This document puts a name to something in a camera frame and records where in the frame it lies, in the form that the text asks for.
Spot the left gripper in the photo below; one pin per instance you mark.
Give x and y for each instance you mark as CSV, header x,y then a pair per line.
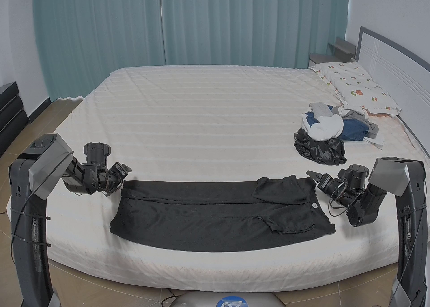
x,y
117,174

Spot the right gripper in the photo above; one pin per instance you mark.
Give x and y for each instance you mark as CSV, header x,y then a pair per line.
x,y
327,184

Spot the black T-shirt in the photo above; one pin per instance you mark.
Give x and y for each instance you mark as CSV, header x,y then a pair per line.
x,y
201,211

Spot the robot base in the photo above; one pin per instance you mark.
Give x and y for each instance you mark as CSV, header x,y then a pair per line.
x,y
201,301

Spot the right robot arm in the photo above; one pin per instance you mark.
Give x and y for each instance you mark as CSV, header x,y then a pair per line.
x,y
386,178

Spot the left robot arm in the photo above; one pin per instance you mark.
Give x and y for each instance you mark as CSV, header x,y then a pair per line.
x,y
43,164

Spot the pile of clothes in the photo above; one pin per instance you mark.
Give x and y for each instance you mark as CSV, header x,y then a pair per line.
x,y
331,127

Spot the bed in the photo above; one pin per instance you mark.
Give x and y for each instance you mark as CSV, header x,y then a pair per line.
x,y
201,107

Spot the shiny black garment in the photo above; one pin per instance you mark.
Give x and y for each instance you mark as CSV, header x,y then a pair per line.
x,y
319,151

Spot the white printed pillow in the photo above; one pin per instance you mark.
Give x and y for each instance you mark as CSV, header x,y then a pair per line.
x,y
356,85

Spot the black chest of drawers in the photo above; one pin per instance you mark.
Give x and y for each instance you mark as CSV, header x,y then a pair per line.
x,y
11,114

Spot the grey bedside table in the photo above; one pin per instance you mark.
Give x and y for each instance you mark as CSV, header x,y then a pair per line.
x,y
320,58

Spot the blue-green curtain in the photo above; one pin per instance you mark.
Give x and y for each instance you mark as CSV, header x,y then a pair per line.
x,y
235,13

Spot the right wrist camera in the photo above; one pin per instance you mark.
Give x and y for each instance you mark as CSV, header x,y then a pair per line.
x,y
342,174

